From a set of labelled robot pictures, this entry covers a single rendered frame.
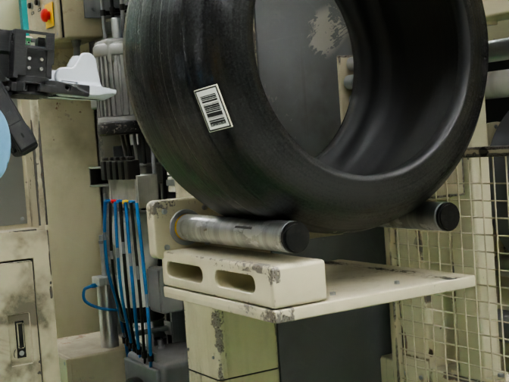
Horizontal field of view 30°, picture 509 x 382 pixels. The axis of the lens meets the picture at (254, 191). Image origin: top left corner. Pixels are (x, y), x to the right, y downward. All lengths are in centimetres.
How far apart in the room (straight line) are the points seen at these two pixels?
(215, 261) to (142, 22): 37
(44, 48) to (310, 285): 48
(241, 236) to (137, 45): 32
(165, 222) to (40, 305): 40
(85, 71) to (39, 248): 67
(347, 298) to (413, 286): 12
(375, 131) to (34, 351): 77
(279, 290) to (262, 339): 44
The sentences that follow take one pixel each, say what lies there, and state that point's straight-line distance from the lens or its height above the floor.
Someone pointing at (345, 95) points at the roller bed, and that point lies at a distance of 197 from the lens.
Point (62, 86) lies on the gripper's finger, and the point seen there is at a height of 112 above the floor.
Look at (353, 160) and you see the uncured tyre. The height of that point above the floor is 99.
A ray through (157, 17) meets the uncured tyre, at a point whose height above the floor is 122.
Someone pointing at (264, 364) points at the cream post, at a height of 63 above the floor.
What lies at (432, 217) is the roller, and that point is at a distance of 148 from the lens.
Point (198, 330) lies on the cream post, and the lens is 175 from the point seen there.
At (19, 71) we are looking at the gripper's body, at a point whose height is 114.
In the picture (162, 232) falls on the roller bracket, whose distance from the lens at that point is 160.
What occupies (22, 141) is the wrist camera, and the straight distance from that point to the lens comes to 124.
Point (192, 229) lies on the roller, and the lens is 154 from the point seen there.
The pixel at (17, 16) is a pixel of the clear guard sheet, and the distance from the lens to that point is 192.
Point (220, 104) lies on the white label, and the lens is 125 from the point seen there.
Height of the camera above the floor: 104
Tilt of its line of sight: 3 degrees down
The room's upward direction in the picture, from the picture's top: 4 degrees counter-clockwise
